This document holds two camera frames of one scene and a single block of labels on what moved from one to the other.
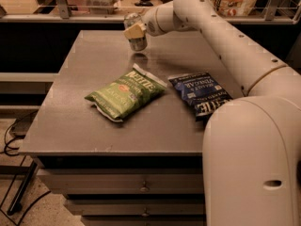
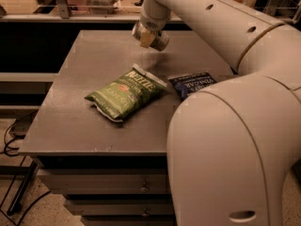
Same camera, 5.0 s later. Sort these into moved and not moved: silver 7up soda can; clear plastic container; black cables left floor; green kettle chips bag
Moved: silver 7up soda can
Not moved: green kettle chips bag; clear plastic container; black cables left floor
